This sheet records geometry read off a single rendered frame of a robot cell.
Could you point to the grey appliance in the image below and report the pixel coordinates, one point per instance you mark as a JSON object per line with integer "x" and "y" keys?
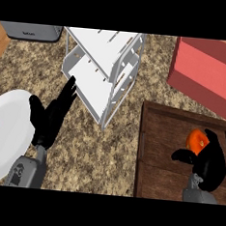
{"x": 31, "y": 32}

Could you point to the red box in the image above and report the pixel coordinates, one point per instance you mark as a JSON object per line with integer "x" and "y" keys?
{"x": 207, "y": 74}

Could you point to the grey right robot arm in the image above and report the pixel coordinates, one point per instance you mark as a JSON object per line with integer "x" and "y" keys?
{"x": 197, "y": 191}

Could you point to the white tiered basket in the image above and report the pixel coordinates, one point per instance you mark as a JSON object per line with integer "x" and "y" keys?
{"x": 104, "y": 70}

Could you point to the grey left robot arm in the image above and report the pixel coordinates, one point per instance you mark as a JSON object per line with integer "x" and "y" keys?
{"x": 27, "y": 170}

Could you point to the white plate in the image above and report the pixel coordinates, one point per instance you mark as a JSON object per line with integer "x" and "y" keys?
{"x": 6, "y": 134}

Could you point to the orange squash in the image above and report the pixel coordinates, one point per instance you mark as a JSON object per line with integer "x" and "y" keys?
{"x": 195, "y": 141}

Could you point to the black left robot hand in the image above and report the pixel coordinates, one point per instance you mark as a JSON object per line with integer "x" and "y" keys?
{"x": 49, "y": 119}

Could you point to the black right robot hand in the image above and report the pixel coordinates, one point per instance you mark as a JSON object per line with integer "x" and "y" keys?
{"x": 212, "y": 165}

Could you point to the brown wooden tray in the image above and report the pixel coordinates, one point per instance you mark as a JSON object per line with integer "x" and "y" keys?
{"x": 166, "y": 155}

